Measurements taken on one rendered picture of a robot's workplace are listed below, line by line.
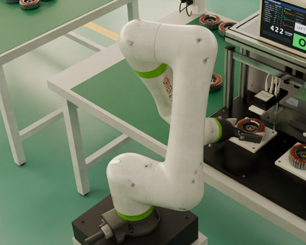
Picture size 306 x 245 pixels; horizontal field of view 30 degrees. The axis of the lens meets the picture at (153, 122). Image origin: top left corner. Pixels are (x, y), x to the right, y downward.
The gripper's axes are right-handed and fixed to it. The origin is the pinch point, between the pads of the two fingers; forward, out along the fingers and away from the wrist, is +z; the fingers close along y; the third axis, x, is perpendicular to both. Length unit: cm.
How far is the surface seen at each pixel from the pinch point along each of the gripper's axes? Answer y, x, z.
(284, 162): 19.6, -4.6, -1.9
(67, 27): -133, 1, 19
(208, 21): -72, 28, 56
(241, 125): -3.2, 0.3, -0.2
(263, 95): -0.3, 14.1, 2.9
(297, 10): 6.8, 47.8, -10.8
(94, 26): -232, -15, 137
